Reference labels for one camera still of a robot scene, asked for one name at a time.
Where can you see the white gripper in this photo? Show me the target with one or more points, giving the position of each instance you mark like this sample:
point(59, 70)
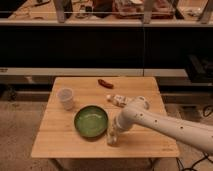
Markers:
point(114, 128)

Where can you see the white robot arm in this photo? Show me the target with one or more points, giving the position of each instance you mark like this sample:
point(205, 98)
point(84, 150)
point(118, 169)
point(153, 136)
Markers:
point(135, 111)

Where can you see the green bowl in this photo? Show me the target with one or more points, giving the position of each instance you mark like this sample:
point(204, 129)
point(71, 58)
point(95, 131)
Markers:
point(91, 121)

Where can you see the wooden folding table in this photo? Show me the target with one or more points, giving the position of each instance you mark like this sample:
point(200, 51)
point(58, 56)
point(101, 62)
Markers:
point(58, 138)

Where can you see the red sausage toy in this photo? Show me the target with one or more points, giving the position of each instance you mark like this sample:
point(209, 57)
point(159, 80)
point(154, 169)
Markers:
point(105, 84)

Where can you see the clear plastic cup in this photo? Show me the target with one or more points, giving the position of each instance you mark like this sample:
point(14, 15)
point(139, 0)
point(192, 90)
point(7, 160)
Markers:
point(66, 98)

